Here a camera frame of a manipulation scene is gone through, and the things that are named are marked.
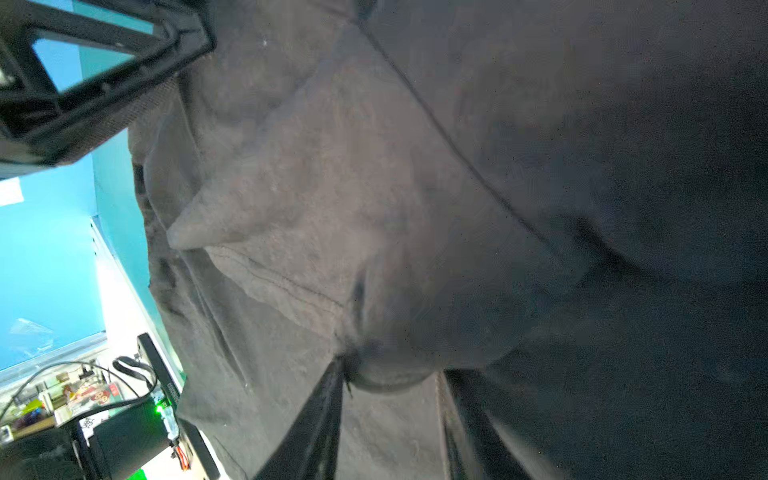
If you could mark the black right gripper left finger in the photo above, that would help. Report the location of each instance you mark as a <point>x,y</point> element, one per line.
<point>309,450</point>

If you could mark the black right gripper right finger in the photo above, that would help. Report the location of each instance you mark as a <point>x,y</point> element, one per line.
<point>471,446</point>

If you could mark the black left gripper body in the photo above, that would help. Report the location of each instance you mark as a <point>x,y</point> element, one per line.
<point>75,73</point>

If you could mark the black printed t shirt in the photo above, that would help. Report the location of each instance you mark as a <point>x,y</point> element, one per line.
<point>565,201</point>

